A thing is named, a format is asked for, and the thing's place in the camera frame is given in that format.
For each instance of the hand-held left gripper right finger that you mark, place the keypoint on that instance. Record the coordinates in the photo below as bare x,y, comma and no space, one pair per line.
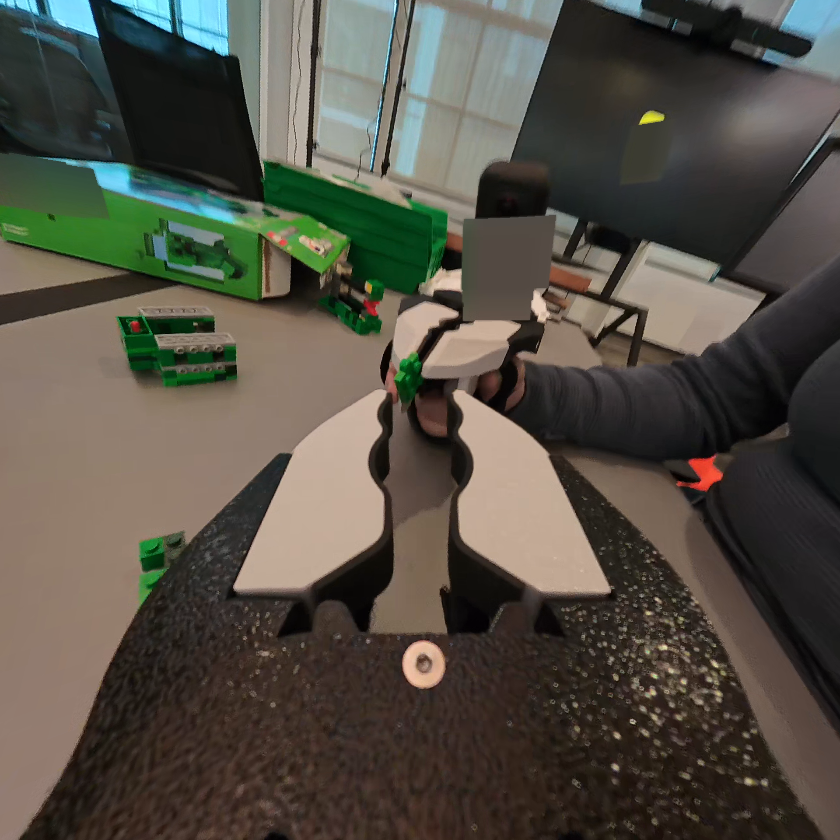
531,525

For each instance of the black tape strip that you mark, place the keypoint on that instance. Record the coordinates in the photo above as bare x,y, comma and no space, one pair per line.
65,302

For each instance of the person's right forearm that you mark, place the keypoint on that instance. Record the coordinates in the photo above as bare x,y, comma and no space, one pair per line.
623,407

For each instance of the grey desk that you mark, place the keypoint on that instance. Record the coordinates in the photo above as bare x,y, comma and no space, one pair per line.
131,459

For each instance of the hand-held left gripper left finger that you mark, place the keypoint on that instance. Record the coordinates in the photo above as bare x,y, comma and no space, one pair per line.
315,518

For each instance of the green plastic bin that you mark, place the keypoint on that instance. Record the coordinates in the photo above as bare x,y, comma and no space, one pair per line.
367,223

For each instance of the small brick build red piece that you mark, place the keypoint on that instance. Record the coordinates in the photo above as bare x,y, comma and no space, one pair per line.
351,312

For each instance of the small green plate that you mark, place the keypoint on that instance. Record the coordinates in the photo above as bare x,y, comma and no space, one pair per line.
408,380

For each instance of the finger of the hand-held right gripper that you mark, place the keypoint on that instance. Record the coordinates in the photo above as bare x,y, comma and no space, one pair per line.
417,328
472,348

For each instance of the LED panel light stand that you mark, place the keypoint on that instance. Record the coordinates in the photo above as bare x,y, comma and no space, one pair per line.
397,98
313,79

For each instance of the crumpled white paper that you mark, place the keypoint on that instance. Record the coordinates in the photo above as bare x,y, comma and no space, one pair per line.
443,282

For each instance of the person's right hand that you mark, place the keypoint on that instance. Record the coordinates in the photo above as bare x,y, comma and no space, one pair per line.
430,413

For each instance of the orange plastic item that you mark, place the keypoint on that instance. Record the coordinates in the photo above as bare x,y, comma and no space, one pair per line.
702,472

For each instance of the green cardboard box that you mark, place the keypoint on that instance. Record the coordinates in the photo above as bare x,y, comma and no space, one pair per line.
124,223

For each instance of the black video bar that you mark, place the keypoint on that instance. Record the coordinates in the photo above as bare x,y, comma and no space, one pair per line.
722,26

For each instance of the green grey brick build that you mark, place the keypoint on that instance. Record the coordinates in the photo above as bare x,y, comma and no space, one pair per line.
190,358

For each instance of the dark framed display panel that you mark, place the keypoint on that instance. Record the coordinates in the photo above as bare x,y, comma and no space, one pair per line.
800,229

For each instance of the grid window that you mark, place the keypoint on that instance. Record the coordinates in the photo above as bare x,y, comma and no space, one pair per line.
459,98

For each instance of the stepped green brick assembly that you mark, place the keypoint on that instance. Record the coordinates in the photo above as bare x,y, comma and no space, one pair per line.
152,554

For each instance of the large black screen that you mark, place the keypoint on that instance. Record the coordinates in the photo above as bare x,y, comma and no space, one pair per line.
590,164

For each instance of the person's torso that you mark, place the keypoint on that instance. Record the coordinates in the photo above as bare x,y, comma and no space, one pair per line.
787,525

